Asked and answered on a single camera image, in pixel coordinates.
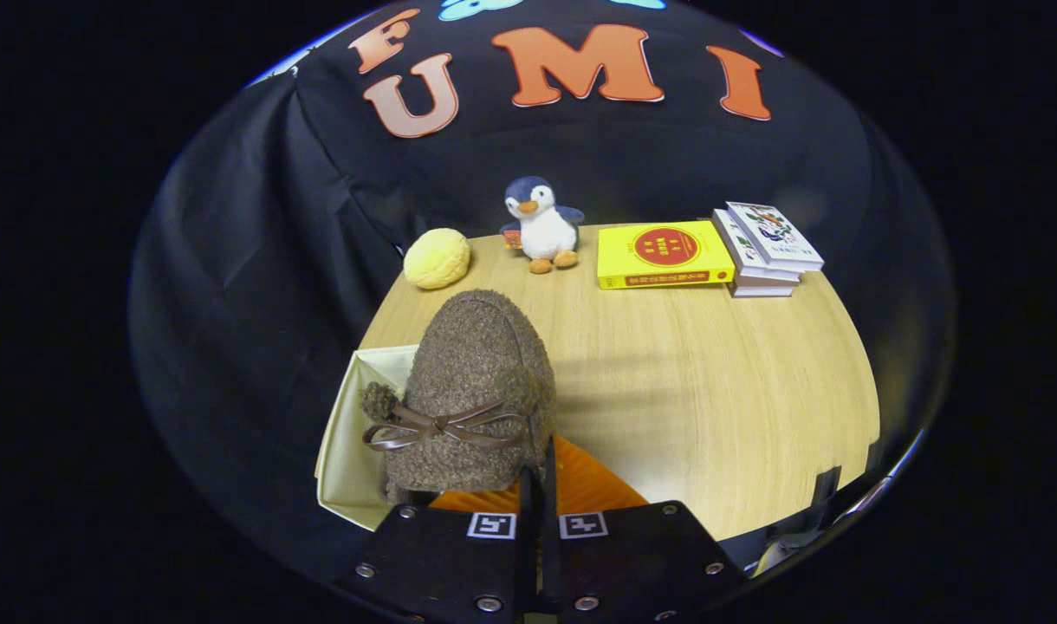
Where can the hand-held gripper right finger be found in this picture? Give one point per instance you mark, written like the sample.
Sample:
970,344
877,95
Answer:
547,520

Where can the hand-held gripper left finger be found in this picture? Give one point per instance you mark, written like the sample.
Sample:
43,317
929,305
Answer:
459,563

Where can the cream fabric storage box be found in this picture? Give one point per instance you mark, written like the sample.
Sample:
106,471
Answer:
346,459

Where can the brown fuzzy shoe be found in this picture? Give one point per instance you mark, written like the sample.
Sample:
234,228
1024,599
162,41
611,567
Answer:
476,364

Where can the yellow round plush cushion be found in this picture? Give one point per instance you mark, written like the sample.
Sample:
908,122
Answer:
437,258

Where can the penguin plush toy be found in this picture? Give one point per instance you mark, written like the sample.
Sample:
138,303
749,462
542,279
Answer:
546,230

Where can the yellow book with red circle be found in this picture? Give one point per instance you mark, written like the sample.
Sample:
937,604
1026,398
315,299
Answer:
667,254

